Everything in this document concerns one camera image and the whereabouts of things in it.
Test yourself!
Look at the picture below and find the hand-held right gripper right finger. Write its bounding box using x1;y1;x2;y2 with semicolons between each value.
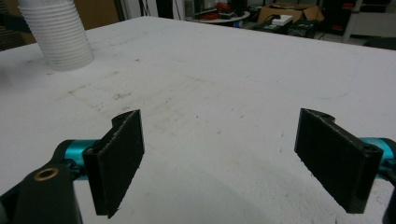
293;107;396;215

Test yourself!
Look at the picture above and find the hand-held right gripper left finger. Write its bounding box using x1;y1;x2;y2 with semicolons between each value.
51;108;146;219

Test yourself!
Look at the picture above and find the brown cardboard box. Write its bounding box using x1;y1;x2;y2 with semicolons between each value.
257;2;325;26

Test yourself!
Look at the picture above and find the round white table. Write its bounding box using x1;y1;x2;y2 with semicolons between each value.
199;10;251;24

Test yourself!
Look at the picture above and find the white metal stand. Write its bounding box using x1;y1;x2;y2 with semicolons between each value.
342;0;396;45

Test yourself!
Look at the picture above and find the stack of white paper cups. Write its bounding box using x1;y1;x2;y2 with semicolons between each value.
17;0;95;72

